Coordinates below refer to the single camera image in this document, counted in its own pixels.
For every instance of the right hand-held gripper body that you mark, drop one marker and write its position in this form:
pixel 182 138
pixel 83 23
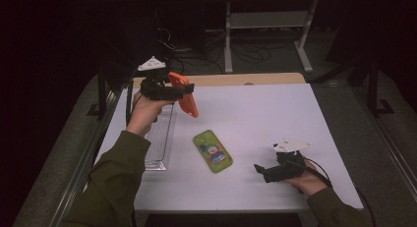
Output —
pixel 290 169

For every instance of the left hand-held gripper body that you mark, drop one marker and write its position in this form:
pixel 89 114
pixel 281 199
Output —
pixel 157 91

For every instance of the orange phone case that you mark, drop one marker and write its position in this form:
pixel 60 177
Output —
pixel 188 105

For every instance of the clear plastic rack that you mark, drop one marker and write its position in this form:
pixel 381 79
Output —
pixel 162 138

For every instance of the green clown phone case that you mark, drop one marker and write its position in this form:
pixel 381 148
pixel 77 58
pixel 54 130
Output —
pixel 213 151

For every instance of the person's right hand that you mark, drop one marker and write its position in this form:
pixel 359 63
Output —
pixel 308 184

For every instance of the person's left hand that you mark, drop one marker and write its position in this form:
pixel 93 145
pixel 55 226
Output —
pixel 144 115

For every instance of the black metal stand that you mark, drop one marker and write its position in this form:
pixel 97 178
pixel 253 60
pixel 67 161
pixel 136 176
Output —
pixel 102 89
pixel 373 89

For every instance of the white metal table frame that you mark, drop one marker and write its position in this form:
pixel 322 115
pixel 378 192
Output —
pixel 267 20

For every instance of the grey metal floor rail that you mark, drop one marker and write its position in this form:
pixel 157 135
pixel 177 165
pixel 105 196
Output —
pixel 82 174
pixel 393 145

